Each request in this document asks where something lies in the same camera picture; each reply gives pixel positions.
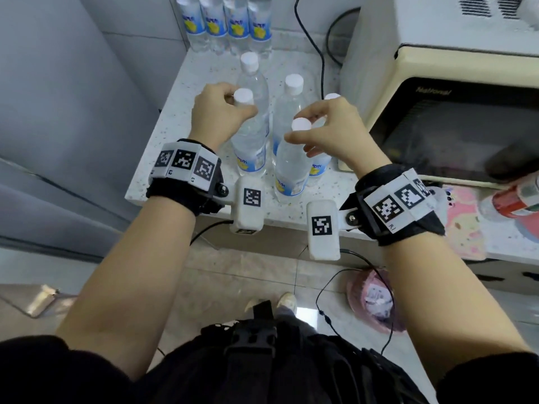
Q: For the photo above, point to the person's left forearm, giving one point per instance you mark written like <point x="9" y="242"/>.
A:
<point x="126" y="281"/>

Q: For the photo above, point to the cream microwave oven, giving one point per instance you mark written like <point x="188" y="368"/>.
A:
<point x="421" y="63"/>

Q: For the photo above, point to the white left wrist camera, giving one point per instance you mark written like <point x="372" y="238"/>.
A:
<point x="248" y="214"/>

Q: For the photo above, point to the wristband with marker tags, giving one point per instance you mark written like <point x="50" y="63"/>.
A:
<point x="185" y="159"/>
<point x="396" y="201"/>

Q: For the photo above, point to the person's right hand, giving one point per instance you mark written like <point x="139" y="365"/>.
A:
<point x="345" y="134"/>

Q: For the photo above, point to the right wristband with marker tags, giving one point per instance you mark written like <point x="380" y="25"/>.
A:
<point x="396" y="201"/>

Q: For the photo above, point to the pink patterned pad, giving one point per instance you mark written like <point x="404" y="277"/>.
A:
<point x="463" y="227"/>

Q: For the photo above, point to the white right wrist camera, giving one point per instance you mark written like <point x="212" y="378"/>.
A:
<point x="322" y="244"/>

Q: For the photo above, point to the grey cabinet with speckled counter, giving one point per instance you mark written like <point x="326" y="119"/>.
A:
<point x="286" y="241"/>

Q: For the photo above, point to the row of bottles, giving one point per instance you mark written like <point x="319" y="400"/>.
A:
<point x="214" y="25"/>

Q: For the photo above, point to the person's black shirt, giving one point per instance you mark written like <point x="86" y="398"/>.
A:
<point x="42" y="370"/>

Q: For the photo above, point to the black chest harness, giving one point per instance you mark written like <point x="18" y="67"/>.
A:
<point x="252" y="353"/>

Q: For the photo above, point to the person's right forearm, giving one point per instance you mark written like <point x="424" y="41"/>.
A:
<point x="442" y="307"/>

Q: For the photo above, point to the pink waste bin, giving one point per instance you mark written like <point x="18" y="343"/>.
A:
<point x="370" y="298"/>

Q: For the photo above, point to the white smartphone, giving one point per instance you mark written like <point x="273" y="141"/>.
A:
<point x="439" y="204"/>

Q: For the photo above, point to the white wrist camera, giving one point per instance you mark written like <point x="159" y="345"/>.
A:
<point x="322" y="244"/>
<point x="248" y="214"/>

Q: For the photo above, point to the left wristband with marker tags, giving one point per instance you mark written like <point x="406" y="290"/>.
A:
<point x="185" y="159"/>

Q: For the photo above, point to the clear water bottle blue label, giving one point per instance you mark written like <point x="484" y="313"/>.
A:
<point x="249" y="147"/>
<point x="290" y="176"/>
<point x="252" y="84"/>
<point x="318" y="168"/>
<point x="286" y="113"/>

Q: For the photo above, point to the person's left hand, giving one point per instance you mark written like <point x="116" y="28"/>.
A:
<point x="210" y="117"/>

